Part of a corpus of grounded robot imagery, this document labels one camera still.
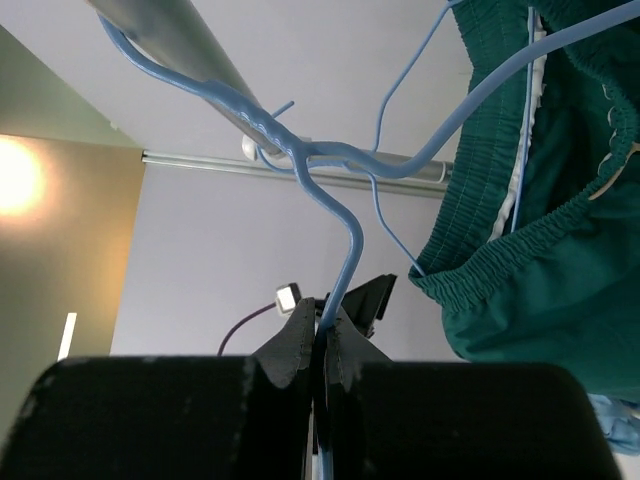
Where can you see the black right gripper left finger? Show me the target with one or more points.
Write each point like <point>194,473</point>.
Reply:
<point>171,417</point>

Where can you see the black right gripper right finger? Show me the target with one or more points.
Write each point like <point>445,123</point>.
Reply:
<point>426,420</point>

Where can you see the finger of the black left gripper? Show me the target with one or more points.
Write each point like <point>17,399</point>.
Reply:
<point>367,303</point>

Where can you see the teal green shorts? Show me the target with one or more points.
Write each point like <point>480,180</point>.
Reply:
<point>534,256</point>

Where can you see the light blue shorts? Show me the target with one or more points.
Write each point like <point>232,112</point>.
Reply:
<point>619,422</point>

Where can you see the silver clothes rack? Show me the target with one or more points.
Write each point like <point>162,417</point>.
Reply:
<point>170,41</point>

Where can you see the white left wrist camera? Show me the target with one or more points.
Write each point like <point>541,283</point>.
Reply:
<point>287,298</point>

